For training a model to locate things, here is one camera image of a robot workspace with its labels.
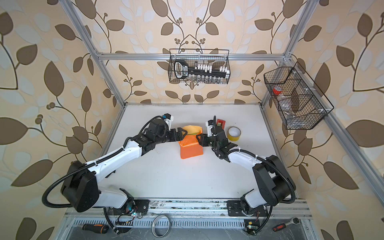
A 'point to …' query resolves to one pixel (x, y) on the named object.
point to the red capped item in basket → (277, 90)
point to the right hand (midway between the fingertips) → (200, 137)
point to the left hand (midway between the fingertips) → (183, 131)
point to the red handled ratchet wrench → (294, 220)
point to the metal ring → (169, 228)
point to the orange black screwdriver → (97, 228)
